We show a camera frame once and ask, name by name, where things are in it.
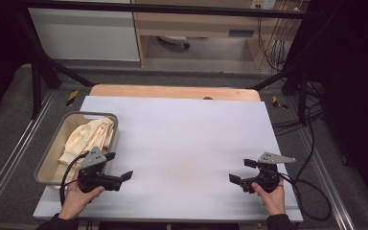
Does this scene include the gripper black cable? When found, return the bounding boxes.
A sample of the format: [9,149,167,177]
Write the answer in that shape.
[58,151,89,206]
[279,104,334,222]

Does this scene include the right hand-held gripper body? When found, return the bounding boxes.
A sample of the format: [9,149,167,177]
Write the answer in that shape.
[241,151,297,194]

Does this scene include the white power strip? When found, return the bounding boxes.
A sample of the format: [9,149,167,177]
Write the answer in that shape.
[250,0,278,11]

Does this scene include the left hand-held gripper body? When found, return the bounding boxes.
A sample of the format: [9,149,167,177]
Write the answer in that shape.
[77,146,123,194]

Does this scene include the wooden table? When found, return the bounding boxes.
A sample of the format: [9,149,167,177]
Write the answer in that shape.
[88,83,263,103]

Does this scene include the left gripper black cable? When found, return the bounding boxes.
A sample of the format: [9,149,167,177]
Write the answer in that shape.
[58,151,89,206]

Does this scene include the yellow black floor tape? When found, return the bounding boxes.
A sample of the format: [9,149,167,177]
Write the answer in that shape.
[271,95,289,110]
[65,89,81,107]

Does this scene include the black metal stand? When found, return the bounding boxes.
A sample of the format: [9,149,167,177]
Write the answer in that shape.
[251,47,311,127]
[13,9,95,120]

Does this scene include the hanging black cables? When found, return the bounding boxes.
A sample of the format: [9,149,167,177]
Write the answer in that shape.
[256,13,290,72]

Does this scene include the white chair base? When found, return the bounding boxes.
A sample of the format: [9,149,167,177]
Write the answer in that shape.
[157,34,192,50]

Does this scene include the person's right hand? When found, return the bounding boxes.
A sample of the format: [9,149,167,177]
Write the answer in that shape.
[251,179,288,217]

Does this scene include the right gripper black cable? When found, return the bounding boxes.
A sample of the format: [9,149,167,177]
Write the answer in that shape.
[279,104,334,222]

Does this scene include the black floor cable bundle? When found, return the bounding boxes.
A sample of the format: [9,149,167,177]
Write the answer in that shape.
[271,80,326,137]

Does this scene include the black frame crossbar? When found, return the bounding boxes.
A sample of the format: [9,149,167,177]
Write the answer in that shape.
[18,0,315,20]

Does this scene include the aluminium floor rail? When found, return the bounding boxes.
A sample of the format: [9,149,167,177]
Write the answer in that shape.
[295,126,357,230]
[0,90,58,222]

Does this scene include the white cabinet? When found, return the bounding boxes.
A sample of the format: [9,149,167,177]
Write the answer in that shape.
[28,7,141,62]

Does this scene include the person's left hand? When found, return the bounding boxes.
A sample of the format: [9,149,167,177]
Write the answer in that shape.
[58,172,105,221]

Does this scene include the grey plastic basket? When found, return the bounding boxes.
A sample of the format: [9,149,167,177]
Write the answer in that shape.
[34,110,120,189]

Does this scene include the light wooden desk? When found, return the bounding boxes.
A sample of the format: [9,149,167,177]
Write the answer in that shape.
[129,0,305,70]

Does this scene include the pale yellow garment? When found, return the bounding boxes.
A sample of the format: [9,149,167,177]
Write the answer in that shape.
[57,116,116,168]

